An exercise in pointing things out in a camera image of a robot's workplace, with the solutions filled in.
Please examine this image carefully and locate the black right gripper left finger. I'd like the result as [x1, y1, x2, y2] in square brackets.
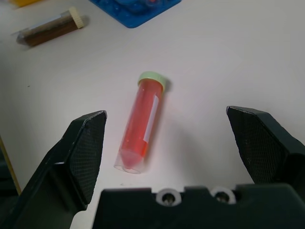
[7, 110, 107, 229]

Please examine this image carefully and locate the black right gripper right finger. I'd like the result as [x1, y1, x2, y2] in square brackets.
[225, 106, 305, 191]

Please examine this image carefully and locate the red liquid tube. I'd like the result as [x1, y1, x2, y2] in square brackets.
[113, 71, 172, 175]

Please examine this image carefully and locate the blue tube rack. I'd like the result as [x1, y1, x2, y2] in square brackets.
[88, 0, 182, 29]

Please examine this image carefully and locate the yellow box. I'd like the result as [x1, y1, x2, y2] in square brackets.
[9, 0, 31, 8]

